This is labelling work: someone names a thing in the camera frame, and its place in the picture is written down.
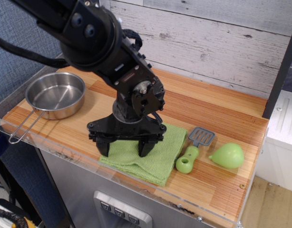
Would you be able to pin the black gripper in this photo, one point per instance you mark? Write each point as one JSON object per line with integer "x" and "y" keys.
{"x": 124, "y": 124}

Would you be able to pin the green cloth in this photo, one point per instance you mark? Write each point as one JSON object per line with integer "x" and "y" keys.
{"x": 156, "y": 167}

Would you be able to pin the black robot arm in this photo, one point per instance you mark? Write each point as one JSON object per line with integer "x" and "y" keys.
{"x": 92, "y": 40}

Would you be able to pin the green grey toy spatula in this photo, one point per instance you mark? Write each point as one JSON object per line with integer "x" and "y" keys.
{"x": 199, "y": 136}

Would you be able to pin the silver button control panel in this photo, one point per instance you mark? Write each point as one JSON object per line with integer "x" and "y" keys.
{"x": 114, "y": 213}

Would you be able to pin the green toy pear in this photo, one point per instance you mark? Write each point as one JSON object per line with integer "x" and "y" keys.
{"x": 229, "y": 155}

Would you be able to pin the yellow object at bottom left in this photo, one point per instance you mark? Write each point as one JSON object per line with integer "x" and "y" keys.
{"x": 23, "y": 223}

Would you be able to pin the clear acrylic table guard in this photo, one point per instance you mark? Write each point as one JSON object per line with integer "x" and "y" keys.
{"x": 211, "y": 195}

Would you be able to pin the white side cabinet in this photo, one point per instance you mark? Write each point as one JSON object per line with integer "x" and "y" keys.
{"x": 275, "y": 161}

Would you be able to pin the steel pan with wire handle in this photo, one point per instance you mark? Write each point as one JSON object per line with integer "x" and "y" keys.
{"x": 53, "y": 96}

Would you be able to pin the dark right shelf post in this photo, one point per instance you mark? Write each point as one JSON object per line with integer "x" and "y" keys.
{"x": 279, "y": 81}

